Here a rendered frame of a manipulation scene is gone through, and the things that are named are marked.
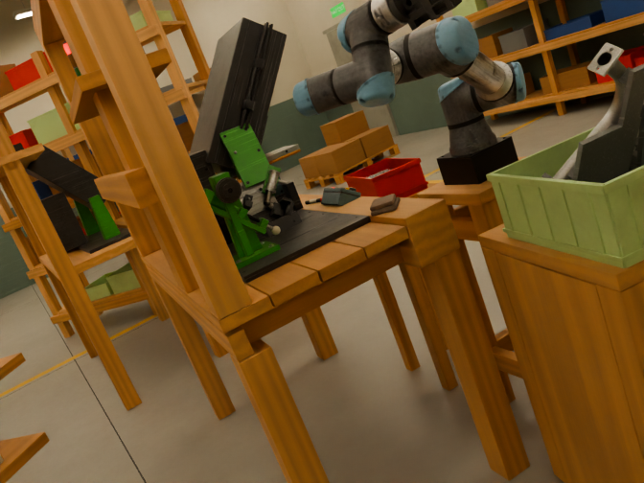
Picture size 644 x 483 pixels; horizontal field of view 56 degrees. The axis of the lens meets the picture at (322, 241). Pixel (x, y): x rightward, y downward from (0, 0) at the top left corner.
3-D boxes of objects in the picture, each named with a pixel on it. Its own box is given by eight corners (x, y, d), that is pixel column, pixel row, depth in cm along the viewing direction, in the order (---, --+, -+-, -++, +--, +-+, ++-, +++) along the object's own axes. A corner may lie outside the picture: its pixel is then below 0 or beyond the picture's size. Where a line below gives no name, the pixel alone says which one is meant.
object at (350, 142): (364, 160, 931) (348, 114, 913) (400, 152, 866) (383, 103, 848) (307, 189, 866) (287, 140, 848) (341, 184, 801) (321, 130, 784)
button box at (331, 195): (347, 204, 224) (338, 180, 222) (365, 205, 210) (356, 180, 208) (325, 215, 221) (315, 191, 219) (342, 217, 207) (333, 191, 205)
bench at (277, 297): (332, 348, 323) (270, 196, 302) (532, 465, 187) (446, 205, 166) (214, 414, 300) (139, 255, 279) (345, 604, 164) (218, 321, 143)
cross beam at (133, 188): (113, 195, 263) (104, 175, 261) (160, 201, 145) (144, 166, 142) (103, 198, 262) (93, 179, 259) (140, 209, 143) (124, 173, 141)
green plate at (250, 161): (270, 181, 217) (244, 129, 217) (275, 175, 210) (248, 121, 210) (242, 194, 213) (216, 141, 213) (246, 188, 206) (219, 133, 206)
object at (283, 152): (286, 153, 242) (283, 146, 241) (301, 151, 227) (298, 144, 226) (197, 191, 229) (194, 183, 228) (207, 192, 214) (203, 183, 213)
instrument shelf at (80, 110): (133, 103, 244) (129, 94, 243) (172, 61, 162) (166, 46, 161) (73, 125, 236) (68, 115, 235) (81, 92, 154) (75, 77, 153)
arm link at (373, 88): (356, 115, 125) (350, 64, 126) (404, 100, 118) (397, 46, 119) (335, 109, 118) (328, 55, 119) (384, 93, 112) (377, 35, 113)
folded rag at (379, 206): (376, 207, 185) (373, 198, 184) (401, 200, 182) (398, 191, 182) (371, 217, 176) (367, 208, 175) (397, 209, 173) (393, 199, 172)
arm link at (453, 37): (481, 80, 193) (400, 26, 148) (528, 65, 184) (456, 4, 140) (487, 116, 191) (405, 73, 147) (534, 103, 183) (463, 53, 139)
